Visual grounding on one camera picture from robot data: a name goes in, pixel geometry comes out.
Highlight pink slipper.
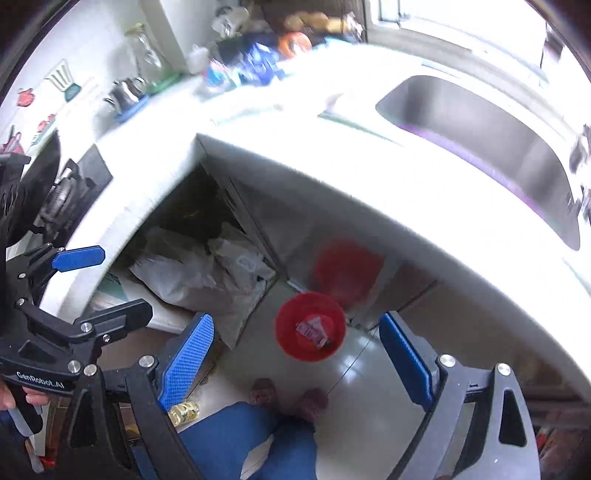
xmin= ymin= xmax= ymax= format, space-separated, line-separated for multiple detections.
xmin=298 ymin=388 xmax=329 ymax=423
xmin=249 ymin=378 xmax=278 ymax=407

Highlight white plastic bag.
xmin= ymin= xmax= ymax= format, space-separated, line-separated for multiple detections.
xmin=208 ymin=223 xmax=278 ymax=289

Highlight orange plastic container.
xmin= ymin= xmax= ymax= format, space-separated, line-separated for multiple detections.
xmin=278 ymin=31 xmax=312 ymax=60

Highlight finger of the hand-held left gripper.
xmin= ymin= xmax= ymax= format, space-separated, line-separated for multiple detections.
xmin=18 ymin=244 xmax=106 ymax=296
xmin=14 ymin=299 xmax=153 ymax=358

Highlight blue tissue packet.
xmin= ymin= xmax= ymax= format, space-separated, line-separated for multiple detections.
xmin=238 ymin=44 xmax=283 ymax=86

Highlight steel cabinet door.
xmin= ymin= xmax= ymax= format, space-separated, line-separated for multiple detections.
xmin=348 ymin=270 xmax=439 ymax=334
xmin=231 ymin=178 xmax=400 ymax=324

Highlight glass jar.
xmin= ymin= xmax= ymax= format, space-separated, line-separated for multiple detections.
xmin=124 ymin=25 xmax=162 ymax=81

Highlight blue plate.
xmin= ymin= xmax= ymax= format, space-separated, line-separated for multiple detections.
xmin=115 ymin=98 xmax=151 ymax=123

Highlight white plastic bottle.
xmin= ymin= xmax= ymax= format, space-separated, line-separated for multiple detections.
xmin=187 ymin=44 xmax=211 ymax=77

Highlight window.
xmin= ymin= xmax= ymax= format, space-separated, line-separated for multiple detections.
xmin=369 ymin=0 xmax=548 ymax=49

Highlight pale green tray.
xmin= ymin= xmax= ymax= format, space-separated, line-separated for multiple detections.
xmin=147 ymin=71 xmax=184 ymax=96

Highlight white woven sack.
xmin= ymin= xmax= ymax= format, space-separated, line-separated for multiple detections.
xmin=129 ymin=228 xmax=269 ymax=349

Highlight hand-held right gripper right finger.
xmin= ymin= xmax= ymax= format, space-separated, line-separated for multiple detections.
xmin=379 ymin=311 xmax=541 ymax=480

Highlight green white wall sticker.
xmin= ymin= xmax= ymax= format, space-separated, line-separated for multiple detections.
xmin=46 ymin=62 xmax=82 ymax=102

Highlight stainless steel sink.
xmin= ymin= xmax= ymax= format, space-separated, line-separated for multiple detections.
xmin=375 ymin=75 xmax=581 ymax=252

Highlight person's blue trousers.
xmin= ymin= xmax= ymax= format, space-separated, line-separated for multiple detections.
xmin=178 ymin=401 xmax=319 ymax=480

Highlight red plastic bucket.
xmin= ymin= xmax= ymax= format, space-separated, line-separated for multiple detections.
xmin=275 ymin=292 xmax=347 ymax=363

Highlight person's left hand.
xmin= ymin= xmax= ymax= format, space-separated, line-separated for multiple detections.
xmin=0 ymin=376 xmax=49 ymax=412

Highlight pink crumpled wrapper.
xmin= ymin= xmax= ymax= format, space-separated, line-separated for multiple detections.
xmin=295 ymin=318 xmax=329 ymax=348

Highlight black wire rack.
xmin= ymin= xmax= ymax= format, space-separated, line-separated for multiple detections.
xmin=249 ymin=0 xmax=365 ymax=44

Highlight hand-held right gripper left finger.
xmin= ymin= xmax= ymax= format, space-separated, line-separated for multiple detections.
xmin=55 ymin=313 xmax=215 ymax=480

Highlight steel kettle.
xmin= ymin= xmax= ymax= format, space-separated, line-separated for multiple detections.
xmin=102 ymin=76 xmax=149 ymax=114

